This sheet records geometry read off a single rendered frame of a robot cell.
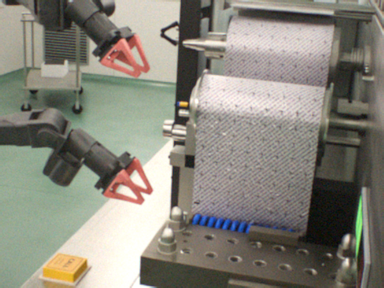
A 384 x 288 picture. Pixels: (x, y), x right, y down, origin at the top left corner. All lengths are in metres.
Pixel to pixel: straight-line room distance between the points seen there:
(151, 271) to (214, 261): 0.11
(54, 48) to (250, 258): 6.61
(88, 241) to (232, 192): 0.39
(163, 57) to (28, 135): 5.86
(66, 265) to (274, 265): 0.44
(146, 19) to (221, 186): 5.93
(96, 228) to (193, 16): 0.57
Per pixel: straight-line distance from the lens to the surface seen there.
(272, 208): 1.19
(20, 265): 3.15
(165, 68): 7.07
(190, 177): 1.29
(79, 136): 1.24
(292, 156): 1.15
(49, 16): 1.28
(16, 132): 1.24
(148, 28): 7.06
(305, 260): 1.11
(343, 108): 1.16
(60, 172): 1.28
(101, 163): 1.23
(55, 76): 6.18
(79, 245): 1.39
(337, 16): 1.49
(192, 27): 1.48
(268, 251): 1.12
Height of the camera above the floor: 1.55
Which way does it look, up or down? 18 degrees down
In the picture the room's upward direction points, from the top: 4 degrees clockwise
